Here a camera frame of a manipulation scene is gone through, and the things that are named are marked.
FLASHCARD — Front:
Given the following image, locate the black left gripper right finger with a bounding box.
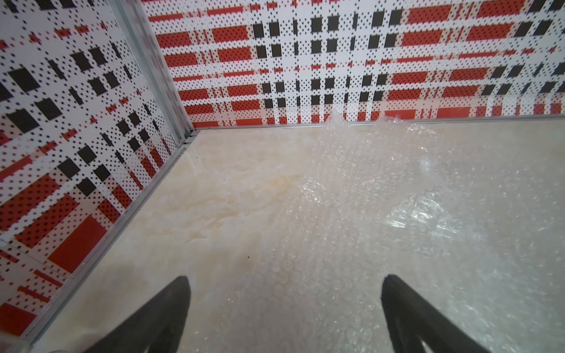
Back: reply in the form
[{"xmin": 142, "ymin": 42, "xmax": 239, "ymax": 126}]
[{"xmin": 381, "ymin": 274, "xmax": 487, "ymax": 352}]

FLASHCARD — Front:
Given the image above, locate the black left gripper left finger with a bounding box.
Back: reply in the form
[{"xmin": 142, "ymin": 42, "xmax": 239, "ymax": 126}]
[{"xmin": 86, "ymin": 276, "xmax": 191, "ymax": 352}]

